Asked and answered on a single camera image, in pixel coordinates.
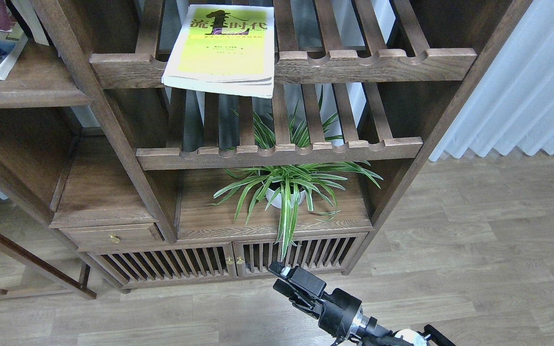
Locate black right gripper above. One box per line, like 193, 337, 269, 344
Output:
268, 261, 362, 339

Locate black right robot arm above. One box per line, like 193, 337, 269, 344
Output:
268, 261, 453, 346

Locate white book on upper shelf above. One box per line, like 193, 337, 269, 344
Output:
12, 0, 51, 46

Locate white plant pot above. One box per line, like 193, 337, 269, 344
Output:
265, 183, 306, 209

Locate green spider plant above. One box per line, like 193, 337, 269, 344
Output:
206, 86, 383, 263

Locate dark wooden bookshelf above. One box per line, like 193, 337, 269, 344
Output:
0, 0, 531, 291

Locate yellow green book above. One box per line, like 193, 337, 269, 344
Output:
161, 4, 275, 99

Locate white curtain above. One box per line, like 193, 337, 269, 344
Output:
429, 0, 554, 161

